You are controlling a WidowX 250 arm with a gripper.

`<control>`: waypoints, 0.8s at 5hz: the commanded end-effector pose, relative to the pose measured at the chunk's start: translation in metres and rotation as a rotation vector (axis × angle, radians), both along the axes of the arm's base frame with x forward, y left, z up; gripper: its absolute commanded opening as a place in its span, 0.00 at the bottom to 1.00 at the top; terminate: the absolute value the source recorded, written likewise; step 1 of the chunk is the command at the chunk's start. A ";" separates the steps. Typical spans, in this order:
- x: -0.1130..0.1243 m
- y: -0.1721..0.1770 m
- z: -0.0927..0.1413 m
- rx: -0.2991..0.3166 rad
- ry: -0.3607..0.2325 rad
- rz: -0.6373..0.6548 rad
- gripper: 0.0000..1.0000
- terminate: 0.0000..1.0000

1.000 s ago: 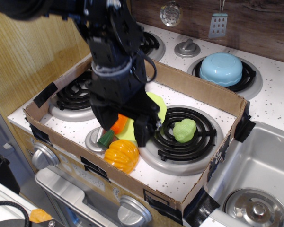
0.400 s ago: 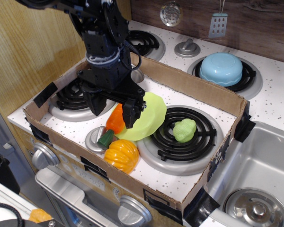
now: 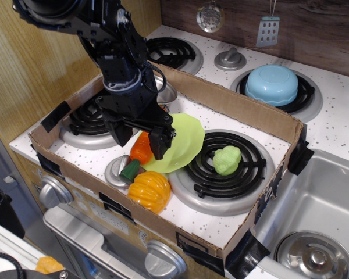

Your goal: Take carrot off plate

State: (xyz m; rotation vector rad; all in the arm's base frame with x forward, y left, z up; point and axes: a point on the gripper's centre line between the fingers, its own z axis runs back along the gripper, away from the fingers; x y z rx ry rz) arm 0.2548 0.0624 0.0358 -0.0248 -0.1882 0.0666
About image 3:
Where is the hanging silver spatula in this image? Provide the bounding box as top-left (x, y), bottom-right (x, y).
top-left (256, 1), bottom-right (280, 48)

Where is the front left stove burner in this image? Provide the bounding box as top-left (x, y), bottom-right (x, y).
top-left (60, 92), bottom-right (117, 150)

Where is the silver knob on stovetop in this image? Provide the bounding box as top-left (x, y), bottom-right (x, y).
top-left (105, 155), bottom-right (131, 190)
top-left (214, 47), bottom-right (247, 71)

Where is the orange toy carrot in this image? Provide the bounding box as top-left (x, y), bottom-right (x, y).
top-left (119, 131), bottom-right (154, 183)

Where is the light green plastic plate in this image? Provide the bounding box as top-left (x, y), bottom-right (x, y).
top-left (142, 113), bottom-right (205, 173)

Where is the left silver oven knob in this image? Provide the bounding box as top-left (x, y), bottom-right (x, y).
top-left (39, 175), bottom-right (74, 209)

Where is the green toy lettuce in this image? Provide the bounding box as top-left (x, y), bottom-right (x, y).
top-left (212, 145), bottom-right (241, 176)

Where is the back right stove burner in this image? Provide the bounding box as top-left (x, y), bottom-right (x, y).
top-left (230, 70), bottom-right (323, 123)

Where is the hanging silver strainer ladle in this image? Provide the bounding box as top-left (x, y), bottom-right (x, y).
top-left (196, 1), bottom-right (225, 33)

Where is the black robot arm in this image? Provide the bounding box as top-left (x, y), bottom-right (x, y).
top-left (13, 1), bottom-right (176, 160)

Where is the steel sink basin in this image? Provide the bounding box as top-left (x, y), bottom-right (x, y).
top-left (252, 149), bottom-right (349, 279)

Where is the back left stove burner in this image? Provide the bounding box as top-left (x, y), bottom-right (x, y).
top-left (147, 37), bottom-right (203, 75)

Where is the silver knob on stovetop front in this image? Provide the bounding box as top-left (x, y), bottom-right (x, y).
top-left (105, 155), bottom-right (131, 190)

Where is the light blue plastic bowl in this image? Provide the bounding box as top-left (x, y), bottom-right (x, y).
top-left (242, 65), bottom-right (298, 107)

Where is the steel pot lid in sink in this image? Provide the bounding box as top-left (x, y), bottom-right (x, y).
top-left (274, 231), bottom-right (349, 278)

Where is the front right stove burner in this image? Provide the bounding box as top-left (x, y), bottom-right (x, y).
top-left (169, 130), bottom-right (274, 216)

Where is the orange toy pumpkin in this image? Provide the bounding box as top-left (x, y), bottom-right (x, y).
top-left (128, 171), bottom-right (172, 214)

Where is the silver knob on stovetop back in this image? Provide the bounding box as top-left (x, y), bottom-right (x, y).
top-left (214, 47), bottom-right (247, 71)

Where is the stove burner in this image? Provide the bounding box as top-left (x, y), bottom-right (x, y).
top-left (169, 130), bottom-right (274, 216)
top-left (147, 37), bottom-right (203, 75)
top-left (230, 70), bottom-right (323, 123)
top-left (60, 92), bottom-right (117, 150)

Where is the cardboard fence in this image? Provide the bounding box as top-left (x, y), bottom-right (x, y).
top-left (29, 65), bottom-right (306, 278)

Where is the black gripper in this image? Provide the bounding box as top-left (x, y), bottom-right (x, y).
top-left (97, 68), bottom-right (176, 160)

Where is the right silver oven knob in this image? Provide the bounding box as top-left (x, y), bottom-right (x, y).
top-left (144, 240), bottom-right (187, 278)

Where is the orange object bottom left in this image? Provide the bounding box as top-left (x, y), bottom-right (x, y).
top-left (35, 256), bottom-right (64, 274)

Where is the silver oven knob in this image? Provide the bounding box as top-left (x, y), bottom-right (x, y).
top-left (39, 175), bottom-right (74, 209)
top-left (144, 240), bottom-right (187, 278)

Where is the small steel pot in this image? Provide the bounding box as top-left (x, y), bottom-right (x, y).
top-left (155, 76), bottom-right (177, 113)

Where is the black cable bottom left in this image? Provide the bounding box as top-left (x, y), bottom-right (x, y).
top-left (0, 251), bottom-right (26, 279)

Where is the silver oven door handle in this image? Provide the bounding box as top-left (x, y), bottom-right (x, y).
top-left (43, 207), bottom-right (143, 278)

